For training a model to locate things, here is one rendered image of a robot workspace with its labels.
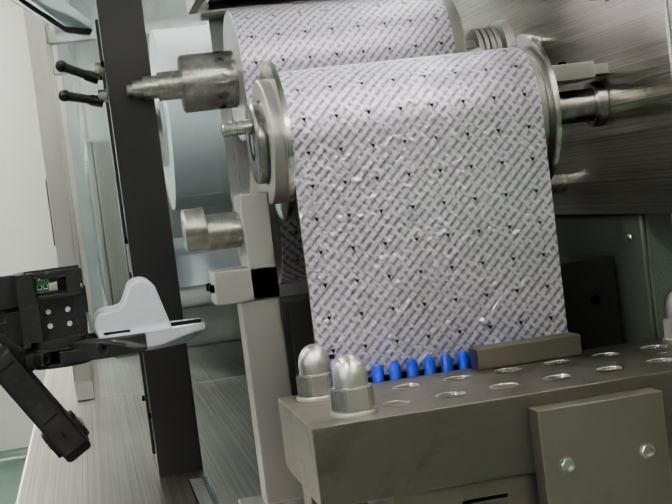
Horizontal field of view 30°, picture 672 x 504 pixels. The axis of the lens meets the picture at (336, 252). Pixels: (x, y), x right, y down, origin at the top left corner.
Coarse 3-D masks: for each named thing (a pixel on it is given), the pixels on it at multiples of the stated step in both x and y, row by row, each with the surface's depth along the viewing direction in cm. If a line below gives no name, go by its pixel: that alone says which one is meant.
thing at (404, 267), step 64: (320, 192) 111; (384, 192) 112; (448, 192) 113; (512, 192) 114; (320, 256) 111; (384, 256) 112; (448, 256) 113; (512, 256) 114; (320, 320) 111; (384, 320) 112; (448, 320) 113; (512, 320) 114
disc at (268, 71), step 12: (264, 72) 116; (276, 72) 111; (276, 84) 110; (276, 96) 111; (288, 120) 109; (288, 132) 109; (288, 144) 109; (288, 156) 109; (288, 168) 110; (288, 180) 111; (288, 192) 111; (276, 204) 119; (288, 204) 112; (288, 216) 114
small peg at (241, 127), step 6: (240, 120) 114; (246, 120) 114; (222, 126) 113; (228, 126) 113; (234, 126) 113; (240, 126) 113; (246, 126) 113; (252, 126) 114; (222, 132) 113; (228, 132) 113; (234, 132) 113; (240, 132) 113; (246, 132) 114; (252, 132) 114
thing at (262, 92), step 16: (256, 80) 115; (256, 96) 116; (272, 96) 112; (544, 96) 115; (272, 112) 111; (544, 112) 115; (272, 128) 110; (544, 128) 115; (272, 144) 110; (272, 160) 112; (272, 176) 113; (272, 192) 114
